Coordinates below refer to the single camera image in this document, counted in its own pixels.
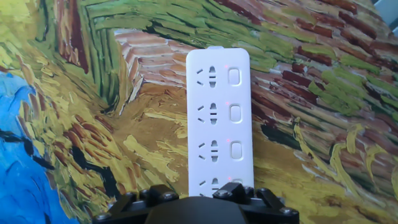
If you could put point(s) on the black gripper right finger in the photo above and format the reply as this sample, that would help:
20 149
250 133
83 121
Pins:
264 205

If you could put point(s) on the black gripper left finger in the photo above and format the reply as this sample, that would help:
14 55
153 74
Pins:
133 205

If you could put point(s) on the white power strip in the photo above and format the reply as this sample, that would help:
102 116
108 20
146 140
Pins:
217 124

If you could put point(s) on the painted wheat field cloth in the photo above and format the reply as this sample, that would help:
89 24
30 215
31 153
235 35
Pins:
93 109

